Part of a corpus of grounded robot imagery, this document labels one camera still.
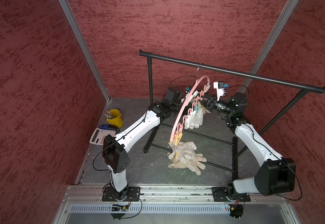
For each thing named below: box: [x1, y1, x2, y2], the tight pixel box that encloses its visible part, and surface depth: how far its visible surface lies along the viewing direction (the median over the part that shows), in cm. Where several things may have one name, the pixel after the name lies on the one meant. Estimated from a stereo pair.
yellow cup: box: [106, 108, 124, 128], surface depth 99 cm
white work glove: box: [183, 107, 204, 130], surface depth 80 cm
